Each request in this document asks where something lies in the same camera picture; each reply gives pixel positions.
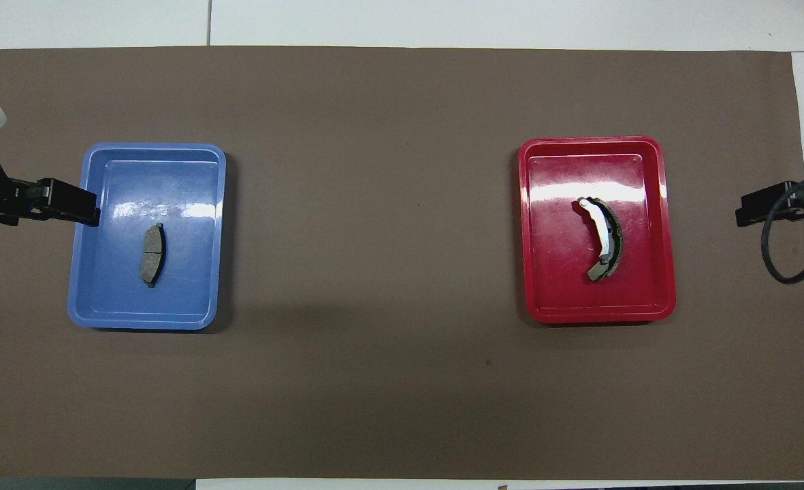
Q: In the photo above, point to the blue plastic tray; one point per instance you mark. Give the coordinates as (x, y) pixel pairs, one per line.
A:
(116, 286)

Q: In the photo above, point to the dark brake pad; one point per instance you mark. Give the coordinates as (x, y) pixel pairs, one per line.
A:
(152, 255)

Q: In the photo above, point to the red plastic tray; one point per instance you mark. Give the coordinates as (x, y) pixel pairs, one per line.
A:
(558, 272)

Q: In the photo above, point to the brown table mat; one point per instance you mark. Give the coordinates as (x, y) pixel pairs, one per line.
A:
(374, 102)

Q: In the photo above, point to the curved brake shoe silver web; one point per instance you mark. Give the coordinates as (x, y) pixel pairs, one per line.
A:
(606, 238)

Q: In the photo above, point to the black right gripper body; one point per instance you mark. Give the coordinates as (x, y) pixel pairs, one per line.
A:
(756, 204)

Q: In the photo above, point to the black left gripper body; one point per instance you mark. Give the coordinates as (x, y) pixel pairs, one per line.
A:
(68, 204)

